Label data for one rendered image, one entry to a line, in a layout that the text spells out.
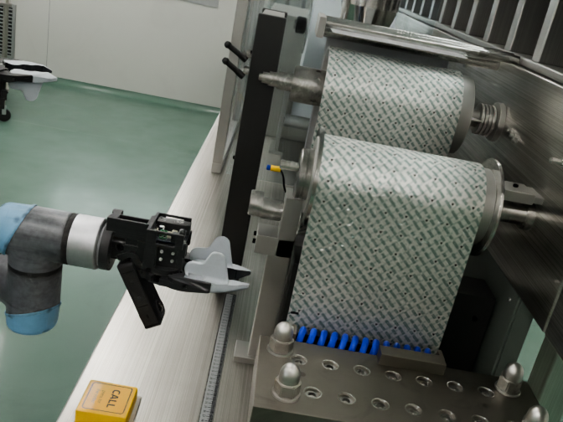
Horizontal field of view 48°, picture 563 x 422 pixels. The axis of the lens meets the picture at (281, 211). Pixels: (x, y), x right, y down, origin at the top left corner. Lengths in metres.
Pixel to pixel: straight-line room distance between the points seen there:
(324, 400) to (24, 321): 0.45
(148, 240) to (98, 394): 0.23
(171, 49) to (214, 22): 0.51
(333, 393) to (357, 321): 0.15
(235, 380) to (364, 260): 0.30
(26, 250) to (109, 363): 0.24
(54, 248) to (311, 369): 0.39
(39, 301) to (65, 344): 1.71
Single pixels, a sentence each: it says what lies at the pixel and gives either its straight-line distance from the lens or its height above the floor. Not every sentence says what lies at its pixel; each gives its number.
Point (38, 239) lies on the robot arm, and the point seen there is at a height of 1.12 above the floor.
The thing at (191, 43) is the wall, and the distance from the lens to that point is 6.51.
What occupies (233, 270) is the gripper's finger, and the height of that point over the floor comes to 1.10.
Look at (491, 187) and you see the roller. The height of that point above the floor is 1.29.
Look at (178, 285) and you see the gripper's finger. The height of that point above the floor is 1.09.
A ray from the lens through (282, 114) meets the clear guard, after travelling 1.91.
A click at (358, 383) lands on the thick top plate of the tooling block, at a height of 1.03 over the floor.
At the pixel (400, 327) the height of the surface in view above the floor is 1.06.
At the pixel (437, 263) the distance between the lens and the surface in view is 0.94.
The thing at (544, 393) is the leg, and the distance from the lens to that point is 1.29.
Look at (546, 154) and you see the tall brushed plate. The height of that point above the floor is 1.34.
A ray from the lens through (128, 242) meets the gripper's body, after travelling 0.93.
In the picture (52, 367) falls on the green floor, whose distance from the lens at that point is 2.57.
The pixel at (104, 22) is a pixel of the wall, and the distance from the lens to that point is 6.68.
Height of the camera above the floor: 1.53
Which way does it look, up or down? 21 degrees down
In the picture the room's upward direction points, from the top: 11 degrees clockwise
